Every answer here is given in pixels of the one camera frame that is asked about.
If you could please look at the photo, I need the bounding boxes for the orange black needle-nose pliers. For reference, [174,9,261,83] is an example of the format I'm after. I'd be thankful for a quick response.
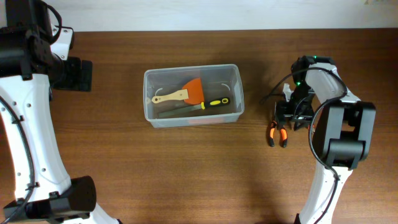
[268,101,289,149]

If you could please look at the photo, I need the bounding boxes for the orange scraper wooden handle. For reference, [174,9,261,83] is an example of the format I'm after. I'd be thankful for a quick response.
[151,78,205,105]

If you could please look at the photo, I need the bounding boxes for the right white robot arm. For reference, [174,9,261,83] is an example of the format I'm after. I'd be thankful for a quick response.
[268,55,376,224]

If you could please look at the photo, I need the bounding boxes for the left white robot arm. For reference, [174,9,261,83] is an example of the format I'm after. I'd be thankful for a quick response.
[1,0,116,223]

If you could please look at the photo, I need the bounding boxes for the clear plastic container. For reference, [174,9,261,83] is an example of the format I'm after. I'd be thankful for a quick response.
[143,64,244,128]

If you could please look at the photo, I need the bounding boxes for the red screwdriver bit holder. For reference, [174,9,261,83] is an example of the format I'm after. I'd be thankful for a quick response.
[188,118,224,126]

